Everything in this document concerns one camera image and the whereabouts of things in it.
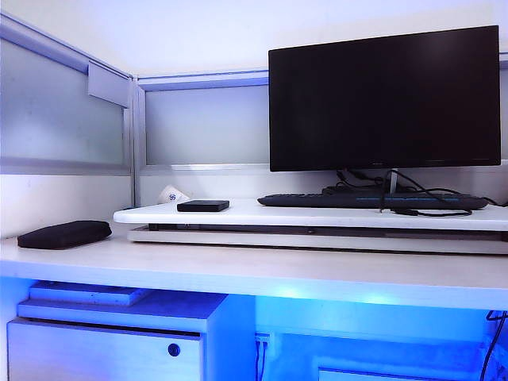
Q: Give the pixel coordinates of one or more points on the black portable hard drive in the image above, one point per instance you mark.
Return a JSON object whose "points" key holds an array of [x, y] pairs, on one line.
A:
{"points": [[202, 206]]}

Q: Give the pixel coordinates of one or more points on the white riser top board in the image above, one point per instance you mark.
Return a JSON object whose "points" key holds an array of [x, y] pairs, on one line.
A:
{"points": [[278, 218]]}

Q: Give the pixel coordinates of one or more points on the black keyboard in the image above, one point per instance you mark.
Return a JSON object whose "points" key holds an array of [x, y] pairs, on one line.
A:
{"points": [[317, 201]]}

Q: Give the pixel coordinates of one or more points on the white paper cup blue logo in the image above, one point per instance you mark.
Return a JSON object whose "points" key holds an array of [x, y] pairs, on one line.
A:
{"points": [[172, 195]]}

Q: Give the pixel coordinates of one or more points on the silver monitor stand neck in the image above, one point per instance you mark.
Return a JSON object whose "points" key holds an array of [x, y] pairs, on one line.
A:
{"points": [[393, 180]]}

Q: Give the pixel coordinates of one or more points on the black computer monitor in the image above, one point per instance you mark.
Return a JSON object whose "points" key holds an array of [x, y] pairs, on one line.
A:
{"points": [[381, 99]]}

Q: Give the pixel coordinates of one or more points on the round cabinet lock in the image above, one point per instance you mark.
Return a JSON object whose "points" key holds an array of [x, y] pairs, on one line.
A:
{"points": [[173, 349]]}

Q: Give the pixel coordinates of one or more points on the black fabric pouch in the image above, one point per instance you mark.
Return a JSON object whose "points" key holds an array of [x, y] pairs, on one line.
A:
{"points": [[63, 236]]}

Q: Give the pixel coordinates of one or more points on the white flat slab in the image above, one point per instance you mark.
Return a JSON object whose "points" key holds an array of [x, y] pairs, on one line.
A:
{"points": [[79, 293]]}

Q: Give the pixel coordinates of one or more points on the white drawer cabinet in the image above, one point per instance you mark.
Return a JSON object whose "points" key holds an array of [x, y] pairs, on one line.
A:
{"points": [[99, 353]]}

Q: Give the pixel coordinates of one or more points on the grey aluminium partition post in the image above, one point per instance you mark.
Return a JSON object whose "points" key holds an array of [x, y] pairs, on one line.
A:
{"points": [[135, 139]]}

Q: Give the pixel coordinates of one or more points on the white wall socket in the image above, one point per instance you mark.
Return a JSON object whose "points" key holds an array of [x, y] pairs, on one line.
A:
{"points": [[262, 338]]}

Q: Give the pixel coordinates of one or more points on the grey partition bracket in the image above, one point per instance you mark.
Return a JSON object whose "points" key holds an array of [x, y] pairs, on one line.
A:
{"points": [[105, 83]]}

